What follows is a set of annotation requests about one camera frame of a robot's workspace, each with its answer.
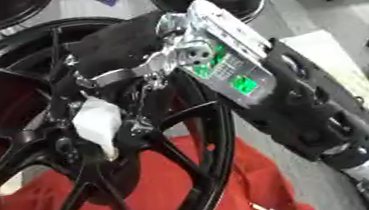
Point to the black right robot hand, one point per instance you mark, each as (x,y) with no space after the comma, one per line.
(119,46)

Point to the silver and black right robot arm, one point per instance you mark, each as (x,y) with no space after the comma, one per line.
(300,106)

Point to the black spoked wheel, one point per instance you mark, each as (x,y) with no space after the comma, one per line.
(204,161)

